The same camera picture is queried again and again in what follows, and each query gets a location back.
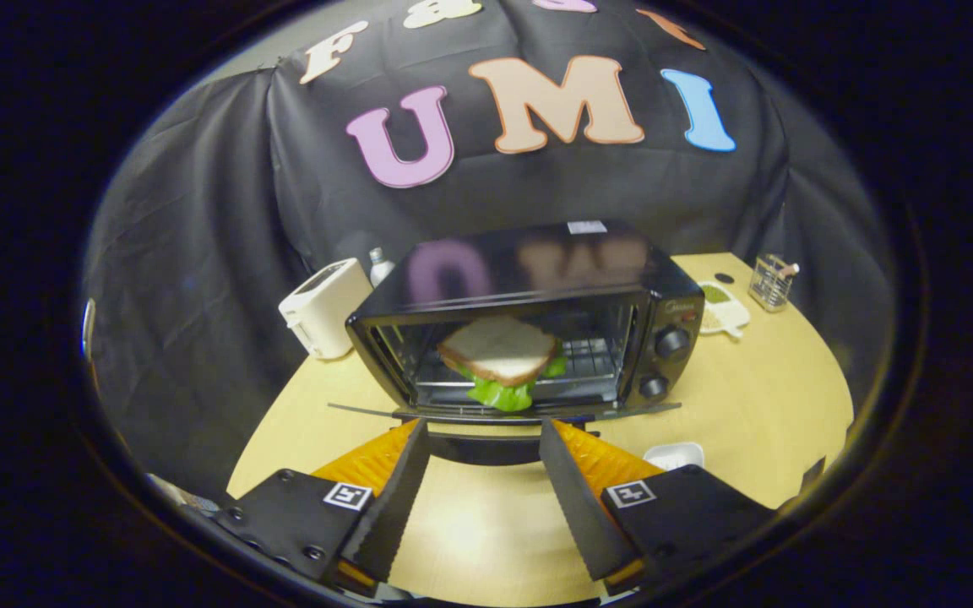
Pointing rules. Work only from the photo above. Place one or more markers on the small clear bottle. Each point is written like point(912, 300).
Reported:
point(380, 268)

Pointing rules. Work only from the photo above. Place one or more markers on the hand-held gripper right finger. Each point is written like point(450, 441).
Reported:
point(575, 498)

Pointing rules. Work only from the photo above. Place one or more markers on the white bread lettuce sandwich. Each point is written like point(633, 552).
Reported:
point(499, 346)

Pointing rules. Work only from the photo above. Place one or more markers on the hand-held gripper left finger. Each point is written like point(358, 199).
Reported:
point(394, 507)

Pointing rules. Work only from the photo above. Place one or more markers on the white plastic tray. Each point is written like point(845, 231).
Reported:
point(672, 456)

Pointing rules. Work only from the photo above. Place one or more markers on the clear glass holder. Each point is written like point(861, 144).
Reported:
point(771, 285)

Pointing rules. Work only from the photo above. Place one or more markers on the black backdrop cloth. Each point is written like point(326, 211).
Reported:
point(199, 253)

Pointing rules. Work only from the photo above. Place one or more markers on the white dish with seeds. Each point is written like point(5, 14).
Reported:
point(721, 312)

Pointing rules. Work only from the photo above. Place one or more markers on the black toaster oven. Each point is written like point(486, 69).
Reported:
point(537, 270)

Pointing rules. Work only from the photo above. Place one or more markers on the crumpled newspaper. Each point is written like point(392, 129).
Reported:
point(182, 491)

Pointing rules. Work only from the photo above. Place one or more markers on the white pop-up toaster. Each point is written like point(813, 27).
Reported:
point(322, 312)

